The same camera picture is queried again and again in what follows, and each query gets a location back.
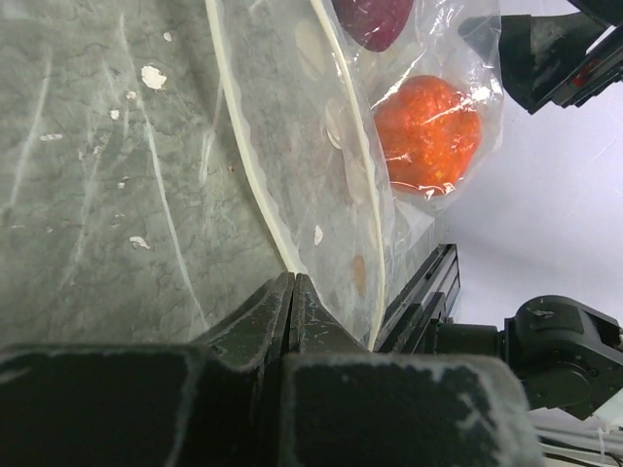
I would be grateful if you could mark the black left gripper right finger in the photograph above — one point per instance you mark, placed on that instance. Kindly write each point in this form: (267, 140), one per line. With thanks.
(347, 406)

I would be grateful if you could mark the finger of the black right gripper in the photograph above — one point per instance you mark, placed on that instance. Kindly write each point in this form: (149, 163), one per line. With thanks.
(566, 60)

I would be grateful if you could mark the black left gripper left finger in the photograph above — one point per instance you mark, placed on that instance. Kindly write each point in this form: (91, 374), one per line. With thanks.
(212, 401)

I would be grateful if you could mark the purple fake fruit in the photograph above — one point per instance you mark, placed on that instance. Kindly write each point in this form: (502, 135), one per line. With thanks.
(373, 24)

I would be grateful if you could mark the polka dot zip bag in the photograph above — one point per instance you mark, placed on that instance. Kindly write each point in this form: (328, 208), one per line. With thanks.
(302, 87)

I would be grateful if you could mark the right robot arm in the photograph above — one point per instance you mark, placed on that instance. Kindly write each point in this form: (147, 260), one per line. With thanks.
(567, 355)

